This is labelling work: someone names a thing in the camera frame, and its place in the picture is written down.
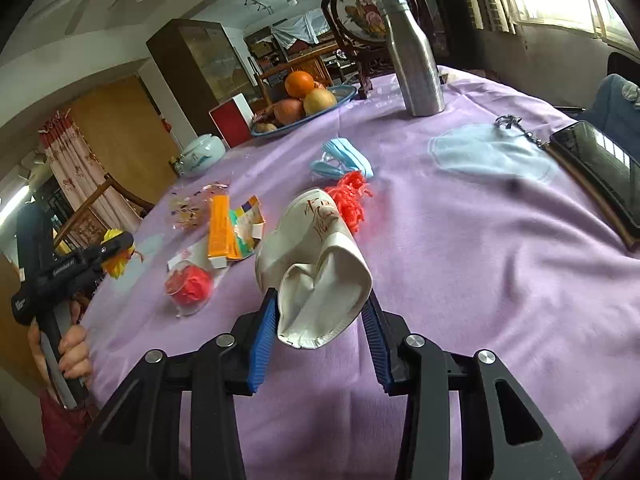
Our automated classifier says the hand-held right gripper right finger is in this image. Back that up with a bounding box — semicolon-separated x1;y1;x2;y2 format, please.
361;294;583;480

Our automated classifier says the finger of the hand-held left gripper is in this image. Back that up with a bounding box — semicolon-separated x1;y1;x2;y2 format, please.
82;232;135;286

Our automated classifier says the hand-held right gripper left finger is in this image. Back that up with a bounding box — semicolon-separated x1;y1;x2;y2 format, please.
60;287;279;480

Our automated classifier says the yellow wrapper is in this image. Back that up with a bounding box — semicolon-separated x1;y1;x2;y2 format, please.
102;229;146;281

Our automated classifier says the white paper cup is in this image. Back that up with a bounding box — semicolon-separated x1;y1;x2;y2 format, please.
255;187;374;351

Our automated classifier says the person's left hand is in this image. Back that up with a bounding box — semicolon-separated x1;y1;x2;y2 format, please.
27;305;94;395

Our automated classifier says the wooden armchair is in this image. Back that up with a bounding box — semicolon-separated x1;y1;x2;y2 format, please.
52;174;156;256

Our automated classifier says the clear cup with red filling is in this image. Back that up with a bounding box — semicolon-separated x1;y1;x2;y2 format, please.
165;252;213;318

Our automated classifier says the pink floral curtain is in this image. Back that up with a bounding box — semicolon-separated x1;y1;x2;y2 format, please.
37;110;143;233

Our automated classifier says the clear plastic wrapper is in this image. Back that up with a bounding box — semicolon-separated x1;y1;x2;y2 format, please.
169;182;231;232

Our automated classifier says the long orange-red box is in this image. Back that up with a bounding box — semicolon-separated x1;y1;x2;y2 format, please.
207;196;237;269

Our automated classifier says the purple tablecloth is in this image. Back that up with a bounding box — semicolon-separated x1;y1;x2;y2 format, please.
80;65;640;480

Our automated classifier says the pale ceramic jar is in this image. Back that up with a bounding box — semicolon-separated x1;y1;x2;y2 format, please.
176;133;227;177

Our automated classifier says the red shredded ribbon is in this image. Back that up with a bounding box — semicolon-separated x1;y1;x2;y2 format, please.
325;171;375;235

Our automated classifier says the red box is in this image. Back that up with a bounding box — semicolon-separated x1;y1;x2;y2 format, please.
209;94;253;150

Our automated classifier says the wooden glass cabinet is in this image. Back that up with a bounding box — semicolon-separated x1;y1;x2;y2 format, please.
146;19;261;137

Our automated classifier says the blue clip toy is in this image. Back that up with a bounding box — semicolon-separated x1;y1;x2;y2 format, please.
309;137;375;179

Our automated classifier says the red apple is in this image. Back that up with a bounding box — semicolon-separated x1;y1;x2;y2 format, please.
274;98;306;126

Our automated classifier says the yellow fruit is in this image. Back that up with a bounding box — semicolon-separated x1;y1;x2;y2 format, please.
303;88;337;116

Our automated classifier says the blue fruit plate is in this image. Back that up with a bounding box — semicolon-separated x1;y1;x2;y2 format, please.
250;84;359;137

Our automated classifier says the key bunch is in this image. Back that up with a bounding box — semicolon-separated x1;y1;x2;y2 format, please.
495;114;548;150

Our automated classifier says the carved wooden chair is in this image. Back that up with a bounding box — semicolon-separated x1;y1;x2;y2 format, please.
257;52;333;106

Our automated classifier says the silver metal bottle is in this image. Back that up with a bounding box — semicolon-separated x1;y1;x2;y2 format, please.
382;0;446;117

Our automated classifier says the white hanging cloth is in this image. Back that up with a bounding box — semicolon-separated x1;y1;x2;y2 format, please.
272;15;326;50

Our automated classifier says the black phone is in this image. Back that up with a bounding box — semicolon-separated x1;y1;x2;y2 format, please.
548;120;640;252

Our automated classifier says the round decorative screen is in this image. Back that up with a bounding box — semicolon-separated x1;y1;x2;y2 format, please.
321;0;436;100

